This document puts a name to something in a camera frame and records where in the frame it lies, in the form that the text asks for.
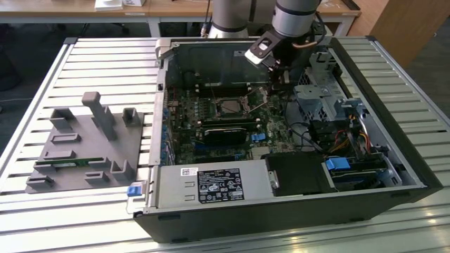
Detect metal socket cover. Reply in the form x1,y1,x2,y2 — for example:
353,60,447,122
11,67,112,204
240,87,273,112

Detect silver CPU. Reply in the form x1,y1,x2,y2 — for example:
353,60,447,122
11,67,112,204
218,99,243,113

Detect black RAM slot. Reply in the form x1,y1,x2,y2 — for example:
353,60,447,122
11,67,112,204
195,82,251,98

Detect CPU socket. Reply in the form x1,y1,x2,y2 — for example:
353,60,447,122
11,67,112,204
214,97,252,118

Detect silver drive cage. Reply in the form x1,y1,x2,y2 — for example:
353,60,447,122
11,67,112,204
293,51,353,122

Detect green motherboard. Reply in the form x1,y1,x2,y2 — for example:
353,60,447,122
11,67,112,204
164,84,299,166

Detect black RAM stick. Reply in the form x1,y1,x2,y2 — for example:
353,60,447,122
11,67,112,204
203,118,256,124

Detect black graphics card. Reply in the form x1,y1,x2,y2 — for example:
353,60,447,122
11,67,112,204
202,127,247,146

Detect small silver heatsink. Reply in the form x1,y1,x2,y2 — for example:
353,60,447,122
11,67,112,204
250,146,273,159

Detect wooden cabinet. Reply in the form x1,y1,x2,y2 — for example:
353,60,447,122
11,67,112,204
346,0,450,69

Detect black plastic shroud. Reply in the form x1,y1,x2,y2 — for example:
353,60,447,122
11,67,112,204
262,152,337,197

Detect blue disk carrier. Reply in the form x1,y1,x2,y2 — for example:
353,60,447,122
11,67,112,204
325,157,351,172

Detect black hard disk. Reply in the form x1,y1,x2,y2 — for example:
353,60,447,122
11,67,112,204
330,168,386,191

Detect silver power supply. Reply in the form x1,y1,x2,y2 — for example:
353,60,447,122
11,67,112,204
154,160,279,209

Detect black PC case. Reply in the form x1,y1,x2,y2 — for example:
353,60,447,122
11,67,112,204
132,36,443,244

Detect large white box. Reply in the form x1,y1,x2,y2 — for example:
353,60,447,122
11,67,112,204
94,0,124,12

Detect grey parts rack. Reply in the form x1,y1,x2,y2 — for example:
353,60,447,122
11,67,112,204
24,91,146,194

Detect green RAM stick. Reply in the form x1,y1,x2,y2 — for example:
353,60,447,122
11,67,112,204
35,157,107,168

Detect wooden desk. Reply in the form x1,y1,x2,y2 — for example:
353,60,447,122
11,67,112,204
0,0,362,37

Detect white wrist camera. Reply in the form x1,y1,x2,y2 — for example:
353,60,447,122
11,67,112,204
244,36,282,65

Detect black wire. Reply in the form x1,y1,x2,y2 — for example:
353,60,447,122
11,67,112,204
285,99,326,153

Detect silver disk bay bracket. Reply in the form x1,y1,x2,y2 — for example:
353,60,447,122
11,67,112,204
337,98,403,187

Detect yellow red wire bundle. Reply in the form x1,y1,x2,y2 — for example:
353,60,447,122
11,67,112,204
330,131,373,155

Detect grey case handle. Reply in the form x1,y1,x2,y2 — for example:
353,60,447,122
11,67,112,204
154,38,176,60

